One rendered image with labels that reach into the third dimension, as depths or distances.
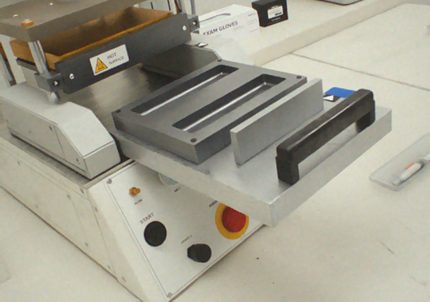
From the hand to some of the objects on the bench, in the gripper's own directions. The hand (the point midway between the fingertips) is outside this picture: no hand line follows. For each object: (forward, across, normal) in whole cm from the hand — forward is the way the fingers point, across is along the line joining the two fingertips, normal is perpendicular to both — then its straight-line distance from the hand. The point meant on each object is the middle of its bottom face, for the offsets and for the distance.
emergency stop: (+29, -23, +62) cm, 72 cm away
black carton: (+27, +57, +11) cm, 64 cm away
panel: (+30, -24, +62) cm, 73 cm away
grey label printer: (+27, +62, -20) cm, 70 cm away
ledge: (+31, +56, +10) cm, 65 cm away
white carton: (+27, +54, +31) cm, 68 cm away
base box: (+31, +2, +70) cm, 76 cm away
